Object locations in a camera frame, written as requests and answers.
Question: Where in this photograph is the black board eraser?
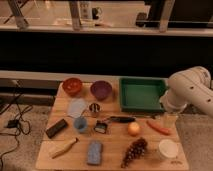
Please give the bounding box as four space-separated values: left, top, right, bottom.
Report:
46 119 68 138

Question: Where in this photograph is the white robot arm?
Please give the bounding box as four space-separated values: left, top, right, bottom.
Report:
159 66 213 128

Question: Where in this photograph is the green plastic tray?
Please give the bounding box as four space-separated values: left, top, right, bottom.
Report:
119 78 167 113

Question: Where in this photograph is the orange carrot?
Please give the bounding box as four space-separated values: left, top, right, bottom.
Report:
146 120 171 136

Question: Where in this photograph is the white round container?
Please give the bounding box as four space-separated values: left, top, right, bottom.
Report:
157 139 179 160

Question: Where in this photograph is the yellow orange apple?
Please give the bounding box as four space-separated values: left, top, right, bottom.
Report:
127 122 140 136

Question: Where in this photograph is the brown grape bunch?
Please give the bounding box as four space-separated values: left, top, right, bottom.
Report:
121 137 148 168

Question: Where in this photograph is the purple bowl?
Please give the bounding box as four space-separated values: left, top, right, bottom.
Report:
90 80 112 100

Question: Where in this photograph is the small metal cup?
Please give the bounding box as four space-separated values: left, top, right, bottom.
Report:
89 103 101 117

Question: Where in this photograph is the wooden board table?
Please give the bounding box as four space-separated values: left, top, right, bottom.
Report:
36 88 189 171

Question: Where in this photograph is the blue sponge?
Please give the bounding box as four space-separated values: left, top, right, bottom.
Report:
87 140 103 165

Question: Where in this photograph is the blue cup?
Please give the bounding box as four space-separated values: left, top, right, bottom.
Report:
73 117 88 133

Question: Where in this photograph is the red bowl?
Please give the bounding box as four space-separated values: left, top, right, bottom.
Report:
62 78 82 96

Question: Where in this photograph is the black power adapter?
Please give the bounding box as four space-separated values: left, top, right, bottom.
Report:
7 119 19 128

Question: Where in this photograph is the black floor cable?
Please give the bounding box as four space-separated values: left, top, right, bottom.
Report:
0 81 34 171

